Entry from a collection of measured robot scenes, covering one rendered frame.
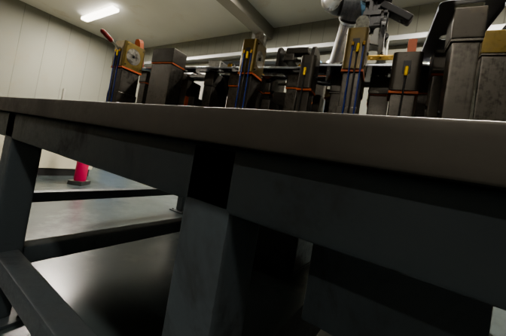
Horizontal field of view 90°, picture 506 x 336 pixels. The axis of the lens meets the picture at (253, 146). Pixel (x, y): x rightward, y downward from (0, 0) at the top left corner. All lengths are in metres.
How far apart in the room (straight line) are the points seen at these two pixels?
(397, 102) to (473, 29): 0.22
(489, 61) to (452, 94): 0.30
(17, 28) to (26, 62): 0.62
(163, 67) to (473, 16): 0.98
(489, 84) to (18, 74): 6.93
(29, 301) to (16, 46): 6.40
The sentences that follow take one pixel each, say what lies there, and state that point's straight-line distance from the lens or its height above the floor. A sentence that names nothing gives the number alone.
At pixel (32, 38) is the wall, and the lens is 7.13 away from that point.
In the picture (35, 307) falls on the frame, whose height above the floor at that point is 0.23.
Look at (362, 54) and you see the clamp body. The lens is 0.78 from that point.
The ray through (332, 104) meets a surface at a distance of 0.99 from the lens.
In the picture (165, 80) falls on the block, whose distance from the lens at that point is 1.14.
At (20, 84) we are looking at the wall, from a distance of 6.97.
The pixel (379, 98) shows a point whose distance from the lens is 0.99.
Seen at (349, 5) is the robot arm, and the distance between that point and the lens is 1.60.
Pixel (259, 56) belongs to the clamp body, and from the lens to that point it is 0.95.
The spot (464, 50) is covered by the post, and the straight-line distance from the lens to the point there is 0.63.
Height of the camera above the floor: 0.66
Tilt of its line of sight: 2 degrees up
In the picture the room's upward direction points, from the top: 9 degrees clockwise
